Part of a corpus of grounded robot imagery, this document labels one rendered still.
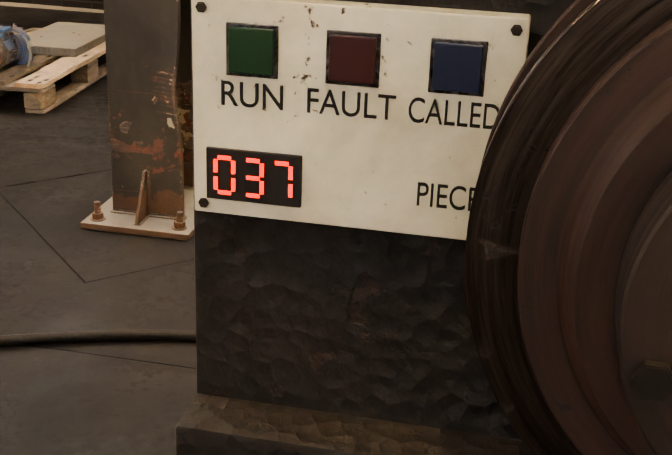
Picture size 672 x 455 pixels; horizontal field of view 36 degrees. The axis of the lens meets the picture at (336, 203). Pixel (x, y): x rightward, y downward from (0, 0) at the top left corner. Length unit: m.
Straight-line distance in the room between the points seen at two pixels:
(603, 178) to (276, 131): 0.30
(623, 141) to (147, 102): 2.99
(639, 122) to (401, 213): 0.26
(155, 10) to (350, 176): 2.67
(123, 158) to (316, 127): 2.85
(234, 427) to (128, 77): 2.70
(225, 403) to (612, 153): 0.47
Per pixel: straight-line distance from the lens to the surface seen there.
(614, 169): 0.63
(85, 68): 5.48
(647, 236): 0.60
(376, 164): 0.82
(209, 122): 0.84
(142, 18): 3.49
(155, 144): 3.58
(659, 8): 0.64
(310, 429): 0.92
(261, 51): 0.81
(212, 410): 0.95
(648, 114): 0.63
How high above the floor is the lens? 1.38
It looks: 21 degrees down
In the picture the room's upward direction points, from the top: 2 degrees clockwise
